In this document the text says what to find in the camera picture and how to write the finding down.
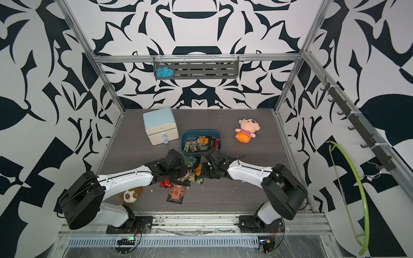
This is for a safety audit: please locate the small red tea bag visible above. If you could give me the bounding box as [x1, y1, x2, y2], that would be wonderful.
[160, 179, 173, 189]

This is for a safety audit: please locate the green tea bag top pile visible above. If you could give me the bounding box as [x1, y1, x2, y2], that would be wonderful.
[185, 157, 201, 167]

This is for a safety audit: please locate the pink label black tea bag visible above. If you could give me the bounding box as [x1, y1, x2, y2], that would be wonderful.
[167, 185, 186, 204]

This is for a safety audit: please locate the orange label tea bag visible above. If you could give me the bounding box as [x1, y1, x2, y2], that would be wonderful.
[197, 135, 211, 146]

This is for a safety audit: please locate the teal plastic storage box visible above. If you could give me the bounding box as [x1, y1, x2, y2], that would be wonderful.
[181, 130, 222, 157]

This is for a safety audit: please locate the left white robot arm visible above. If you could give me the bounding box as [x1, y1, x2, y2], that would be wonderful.
[57, 149, 186, 230]

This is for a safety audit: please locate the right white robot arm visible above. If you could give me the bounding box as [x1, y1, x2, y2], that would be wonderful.
[204, 149, 308, 225]

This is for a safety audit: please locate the light blue drawer box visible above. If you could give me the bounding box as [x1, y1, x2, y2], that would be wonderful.
[143, 107, 179, 145]

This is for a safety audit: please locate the pink baby plush doll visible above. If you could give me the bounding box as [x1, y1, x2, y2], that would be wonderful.
[235, 118, 261, 143]

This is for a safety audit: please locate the brown white plush dog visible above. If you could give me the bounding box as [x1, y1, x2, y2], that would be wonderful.
[120, 187, 143, 206]

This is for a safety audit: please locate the cyan crumpled cloth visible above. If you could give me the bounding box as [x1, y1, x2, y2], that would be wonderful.
[156, 67, 175, 80]

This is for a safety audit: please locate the green hoop tube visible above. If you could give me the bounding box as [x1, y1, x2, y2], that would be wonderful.
[325, 140, 370, 256]

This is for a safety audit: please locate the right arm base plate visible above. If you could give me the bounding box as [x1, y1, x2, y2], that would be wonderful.
[238, 215, 285, 233]

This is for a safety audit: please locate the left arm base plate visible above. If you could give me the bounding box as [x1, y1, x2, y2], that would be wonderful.
[106, 216, 154, 234]

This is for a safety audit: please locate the grey wall shelf rack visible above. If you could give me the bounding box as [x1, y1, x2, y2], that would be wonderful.
[153, 55, 240, 80]

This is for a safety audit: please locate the black wall hook rail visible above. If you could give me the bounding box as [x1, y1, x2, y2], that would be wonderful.
[323, 82, 396, 172]

